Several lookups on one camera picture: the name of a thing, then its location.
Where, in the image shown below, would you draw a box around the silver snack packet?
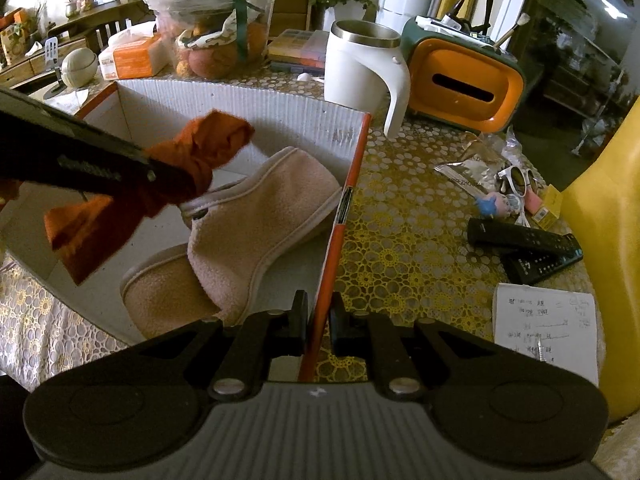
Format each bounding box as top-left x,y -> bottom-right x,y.
434,132 -> 506,196

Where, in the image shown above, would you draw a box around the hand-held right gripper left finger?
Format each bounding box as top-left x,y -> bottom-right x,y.
135,290 -> 310,402

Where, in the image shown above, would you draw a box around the white orange cardboard box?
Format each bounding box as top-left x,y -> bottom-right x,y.
0,79 -> 373,381

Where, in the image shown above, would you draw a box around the white paper sheet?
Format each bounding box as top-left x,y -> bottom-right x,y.
27,82 -> 91,116

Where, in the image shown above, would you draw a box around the orange green tissue box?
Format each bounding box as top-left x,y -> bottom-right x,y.
404,16 -> 531,133

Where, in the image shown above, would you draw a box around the white-tipped makeup brush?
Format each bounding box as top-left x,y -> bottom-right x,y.
492,12 -> 531,48

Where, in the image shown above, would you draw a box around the orange cloth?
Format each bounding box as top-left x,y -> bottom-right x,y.
44,109 -> 256,286

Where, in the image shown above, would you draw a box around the white handwritten notepad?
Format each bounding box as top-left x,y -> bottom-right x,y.
492,282 -> 599,388

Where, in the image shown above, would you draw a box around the orange white tissue pack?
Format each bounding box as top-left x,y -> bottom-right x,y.
97,22 -> 168,81

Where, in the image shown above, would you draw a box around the wooden chair back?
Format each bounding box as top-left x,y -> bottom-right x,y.
92,17 -> 131,51

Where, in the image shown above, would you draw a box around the plastic bag of oranges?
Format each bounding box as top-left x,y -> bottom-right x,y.
144,0 -> 273,81

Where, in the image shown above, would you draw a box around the clear plastic wrapper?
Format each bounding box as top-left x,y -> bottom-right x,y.
500,127 -> 526,166

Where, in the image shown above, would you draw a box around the small pig figure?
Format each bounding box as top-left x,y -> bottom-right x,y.
475,192 -> 523,218

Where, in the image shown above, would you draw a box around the coloured plastic organizer box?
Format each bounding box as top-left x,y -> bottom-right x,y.
267,29 -> 331,73

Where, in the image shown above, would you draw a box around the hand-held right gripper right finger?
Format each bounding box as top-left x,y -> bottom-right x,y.
328,294 -> 501,402

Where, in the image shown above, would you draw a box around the white mug with steel rim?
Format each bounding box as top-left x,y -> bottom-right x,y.
324,19 -> 412,138

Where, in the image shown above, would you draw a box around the small wooden drawer box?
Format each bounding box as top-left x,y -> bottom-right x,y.
270,0 -> 316,38

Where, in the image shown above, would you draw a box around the wooden sideboard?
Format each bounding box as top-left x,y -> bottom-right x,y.
0,0 -> 151,86

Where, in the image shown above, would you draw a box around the small yellow box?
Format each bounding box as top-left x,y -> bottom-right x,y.
530,185 -> 563,228

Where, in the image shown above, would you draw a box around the yellow chair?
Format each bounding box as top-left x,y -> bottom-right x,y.
560,92 -> 640,423

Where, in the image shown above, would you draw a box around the short black remote control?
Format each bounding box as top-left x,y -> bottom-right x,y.
501,247 -> 583,283

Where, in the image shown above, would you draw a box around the white phone stand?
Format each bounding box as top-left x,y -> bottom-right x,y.
42,37 -> 76,101

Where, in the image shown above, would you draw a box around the round white jar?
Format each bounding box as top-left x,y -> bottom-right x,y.
60,47 -> 98,88

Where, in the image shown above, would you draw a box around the glass display cabinet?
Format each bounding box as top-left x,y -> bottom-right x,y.
510,0 -> 640,126

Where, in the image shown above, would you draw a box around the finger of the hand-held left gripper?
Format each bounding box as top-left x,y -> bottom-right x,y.
0,87 -> 157,196

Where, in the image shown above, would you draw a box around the long black remote control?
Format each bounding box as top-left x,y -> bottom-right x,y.
467,217 -> 583,263

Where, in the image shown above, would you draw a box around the white sunglasses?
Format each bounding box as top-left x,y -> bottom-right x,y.
496,165 -> 546,201

